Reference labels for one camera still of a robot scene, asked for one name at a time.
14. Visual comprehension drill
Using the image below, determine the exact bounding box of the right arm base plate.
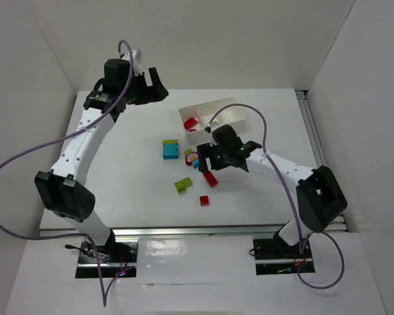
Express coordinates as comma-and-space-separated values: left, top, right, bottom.
248, 238, 315, 276

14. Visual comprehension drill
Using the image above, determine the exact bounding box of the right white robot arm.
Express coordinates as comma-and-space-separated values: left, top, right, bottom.
197, 125, 347, 246

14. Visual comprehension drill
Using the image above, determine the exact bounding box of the green long lego brick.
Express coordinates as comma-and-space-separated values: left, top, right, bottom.
163, 139, 178, 146

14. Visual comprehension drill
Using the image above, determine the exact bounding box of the aluminium front rail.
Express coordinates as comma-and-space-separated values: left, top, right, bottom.
39, 224, 349, 240

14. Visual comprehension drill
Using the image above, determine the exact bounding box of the aluminium side rail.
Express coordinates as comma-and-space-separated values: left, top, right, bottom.
295, 90, 348, 232

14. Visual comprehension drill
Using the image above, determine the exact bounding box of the white divided sorting tray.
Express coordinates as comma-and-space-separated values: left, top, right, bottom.
177, 96, 246, 145

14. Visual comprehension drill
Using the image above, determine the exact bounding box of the small blue lego brick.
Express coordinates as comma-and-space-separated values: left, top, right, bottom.
192, 159, 200, 169

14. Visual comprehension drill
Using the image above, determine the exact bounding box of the small red lego brick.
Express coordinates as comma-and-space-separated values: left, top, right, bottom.
200, 196, 210, 207

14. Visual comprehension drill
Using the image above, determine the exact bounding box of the red top lego brick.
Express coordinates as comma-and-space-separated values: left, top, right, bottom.
183, 117, 198, 130

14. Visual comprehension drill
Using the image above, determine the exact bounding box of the green square lego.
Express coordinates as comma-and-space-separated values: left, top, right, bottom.
181, 177, 193, 188
174, 181, 186, 194

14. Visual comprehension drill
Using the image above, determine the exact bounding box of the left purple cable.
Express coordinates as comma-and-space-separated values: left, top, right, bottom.
0, 39, 134, 308

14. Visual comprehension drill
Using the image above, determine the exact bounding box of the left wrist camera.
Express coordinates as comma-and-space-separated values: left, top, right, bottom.
132, 49, 142, 64

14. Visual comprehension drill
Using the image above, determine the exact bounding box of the red flower oval lego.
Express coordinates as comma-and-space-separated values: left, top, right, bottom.
185, 151, 198, 166

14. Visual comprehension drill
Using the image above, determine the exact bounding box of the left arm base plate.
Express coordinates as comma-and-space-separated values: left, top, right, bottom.
64, 240, 139, 279

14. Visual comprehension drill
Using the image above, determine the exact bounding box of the long red lego brick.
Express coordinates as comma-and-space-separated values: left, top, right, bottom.
203, 172, 218, 188

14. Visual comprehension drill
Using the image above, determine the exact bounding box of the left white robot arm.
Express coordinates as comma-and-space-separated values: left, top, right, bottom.
34, 59, 169, 257

